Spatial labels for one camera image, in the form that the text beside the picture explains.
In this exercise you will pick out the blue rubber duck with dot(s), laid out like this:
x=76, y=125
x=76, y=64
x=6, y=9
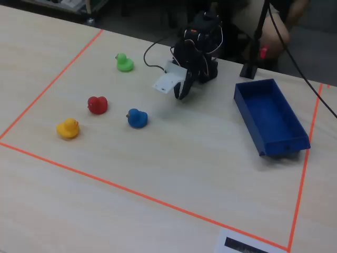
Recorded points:
x=137, y=119

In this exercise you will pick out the red rubber duck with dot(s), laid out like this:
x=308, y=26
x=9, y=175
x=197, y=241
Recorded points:
x=98, y=105

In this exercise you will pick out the white paper with black bar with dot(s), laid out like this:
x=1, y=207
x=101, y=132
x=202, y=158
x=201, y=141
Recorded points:
x=237, y=242

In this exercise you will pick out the orange tape strip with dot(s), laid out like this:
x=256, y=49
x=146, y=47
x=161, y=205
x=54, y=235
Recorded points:
x=306, y=160
x=137, y=193
x=52, y=81

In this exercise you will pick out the blue plastic box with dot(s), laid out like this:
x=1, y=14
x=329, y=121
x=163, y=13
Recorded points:
x=273, y=118

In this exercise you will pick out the green rubber duck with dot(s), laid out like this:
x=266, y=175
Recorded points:
x=125, y=64

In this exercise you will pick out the yellow rubber duck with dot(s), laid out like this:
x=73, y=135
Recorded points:
x=68, y=129

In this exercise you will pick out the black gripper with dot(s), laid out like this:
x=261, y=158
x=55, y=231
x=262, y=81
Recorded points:
x=188, y=79

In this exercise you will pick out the seated person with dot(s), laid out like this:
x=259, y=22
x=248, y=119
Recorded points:
x=277, y=29

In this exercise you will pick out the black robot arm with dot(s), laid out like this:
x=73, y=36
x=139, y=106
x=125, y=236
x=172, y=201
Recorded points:
x=209, y=71

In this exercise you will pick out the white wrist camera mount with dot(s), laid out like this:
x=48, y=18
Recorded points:
x=168, y=80

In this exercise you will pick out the red clamp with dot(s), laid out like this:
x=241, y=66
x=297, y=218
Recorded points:
x=264, y=52

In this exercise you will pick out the black stand pole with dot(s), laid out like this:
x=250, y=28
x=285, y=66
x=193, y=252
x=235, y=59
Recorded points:
x=260, y=25

